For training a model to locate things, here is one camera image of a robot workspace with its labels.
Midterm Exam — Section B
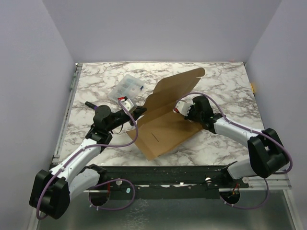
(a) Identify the brown cardboard box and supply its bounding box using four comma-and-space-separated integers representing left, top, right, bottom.
135, 68, 205, 161

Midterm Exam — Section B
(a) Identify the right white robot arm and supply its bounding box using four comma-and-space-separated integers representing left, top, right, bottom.
174, 93, 292, 187

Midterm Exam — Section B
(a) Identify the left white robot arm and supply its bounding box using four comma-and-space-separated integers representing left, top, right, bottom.
29, 98, 147, 220

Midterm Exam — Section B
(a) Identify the clear plastic screw organizer box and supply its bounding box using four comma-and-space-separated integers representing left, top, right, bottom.
108, 74, 144, 102

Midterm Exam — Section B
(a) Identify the purple black highlighter marker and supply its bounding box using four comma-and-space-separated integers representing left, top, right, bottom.
84, 101, 98, 110

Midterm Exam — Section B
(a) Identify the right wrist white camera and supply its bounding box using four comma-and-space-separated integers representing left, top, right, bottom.
173, 100, 192, 116

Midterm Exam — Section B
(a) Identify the aluminium side rail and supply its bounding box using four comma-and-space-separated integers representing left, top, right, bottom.
51, 63, 83, 165

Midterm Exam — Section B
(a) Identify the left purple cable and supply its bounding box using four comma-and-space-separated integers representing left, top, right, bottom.
35, 99, 140, 220

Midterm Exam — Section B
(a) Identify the black metal base rail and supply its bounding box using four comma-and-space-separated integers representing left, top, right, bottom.
49, 164, 250, 201

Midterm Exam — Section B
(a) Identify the aluminium front extrusion rail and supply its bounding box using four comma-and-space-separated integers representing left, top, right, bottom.
242, 174, 292, 190

